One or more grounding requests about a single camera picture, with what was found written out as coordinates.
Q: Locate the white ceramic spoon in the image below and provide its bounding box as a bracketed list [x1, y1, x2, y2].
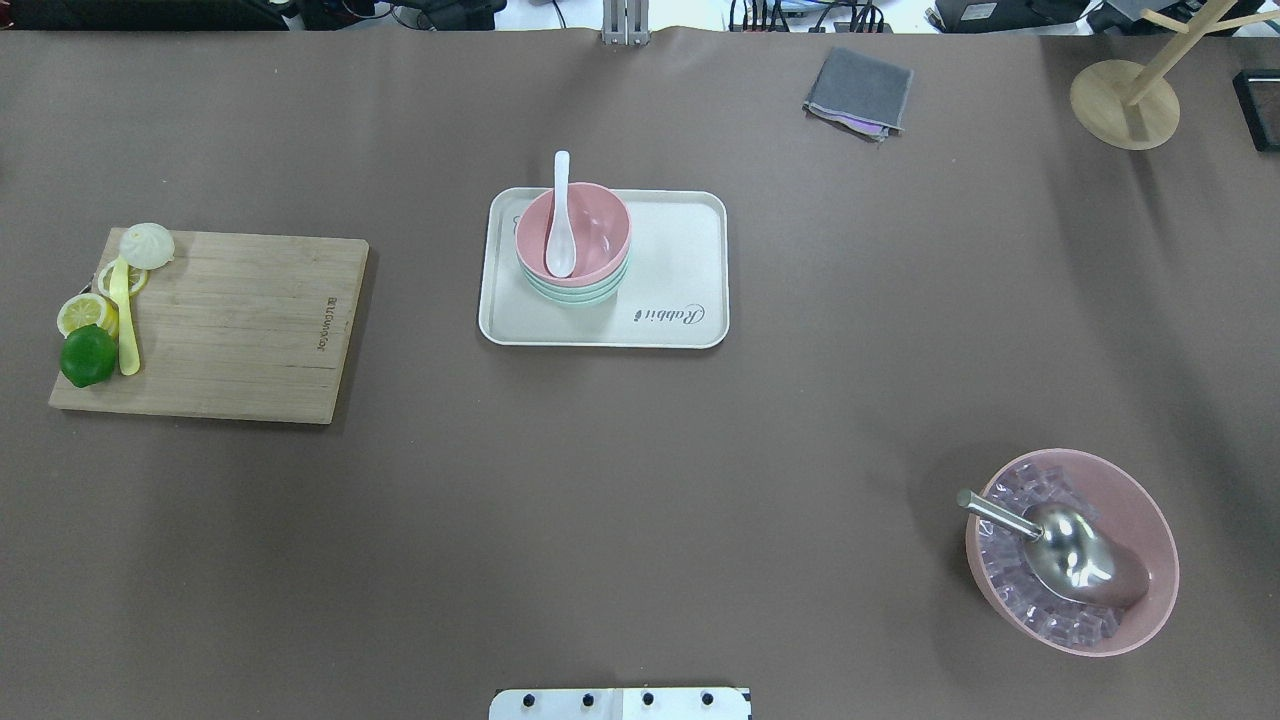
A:
[544, 149, 577, 278]

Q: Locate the small pink bowl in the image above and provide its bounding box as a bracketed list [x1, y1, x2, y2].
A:
[515, 182, 632, 287]

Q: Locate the bottom green bowl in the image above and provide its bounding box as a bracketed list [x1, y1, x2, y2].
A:
[527, 277, 623, 307]

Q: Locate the middle green bowl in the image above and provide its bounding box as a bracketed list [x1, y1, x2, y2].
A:
[522, 266, 628, 305]

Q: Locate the large pink ice bowl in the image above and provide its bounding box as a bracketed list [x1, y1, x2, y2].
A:
[964, 448, 1181, 659]

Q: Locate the front lemon slice stack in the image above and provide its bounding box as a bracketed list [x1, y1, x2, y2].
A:
[56, 293, 119, 340]

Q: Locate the white rabbit tray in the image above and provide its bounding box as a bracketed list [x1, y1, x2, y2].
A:
[477, 187, 730, 348]

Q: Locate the purple cloth under grey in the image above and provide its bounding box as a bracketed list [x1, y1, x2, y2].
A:
[808, 108, 891, 142]

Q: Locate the grey folded cloth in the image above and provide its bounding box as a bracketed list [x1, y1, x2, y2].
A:
[803, 47, 914, 133]

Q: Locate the wooden cutting board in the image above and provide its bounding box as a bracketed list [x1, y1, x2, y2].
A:
[49, 231, 370, 425]

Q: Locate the metal ice scoop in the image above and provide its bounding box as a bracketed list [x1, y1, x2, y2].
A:
[956, 489, 1151, 609]

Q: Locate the white steamed bun toy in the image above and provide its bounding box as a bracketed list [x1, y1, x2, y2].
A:
[118, 222, 177, 272]

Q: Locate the lemon slice under knife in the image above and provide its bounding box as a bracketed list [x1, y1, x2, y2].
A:
[95, 260, 148, 297]

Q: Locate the yellow plastic knife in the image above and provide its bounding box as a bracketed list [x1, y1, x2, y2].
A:
[108, 256, 141, 375]

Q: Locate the wooden mug tree stand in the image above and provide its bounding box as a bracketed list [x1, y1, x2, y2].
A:
[1069, 1, 1279, 151]

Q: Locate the green lime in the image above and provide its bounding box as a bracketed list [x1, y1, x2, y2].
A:
[60, 324, 118, 388]

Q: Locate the black monitor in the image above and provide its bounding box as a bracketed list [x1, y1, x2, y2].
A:
[1233, 69, 1279, 152]

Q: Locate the aluminium frame post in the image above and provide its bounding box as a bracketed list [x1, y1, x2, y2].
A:
[602, 0, 650, 46]

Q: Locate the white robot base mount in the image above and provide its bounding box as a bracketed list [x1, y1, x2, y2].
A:
[488, 685, 753, 719]

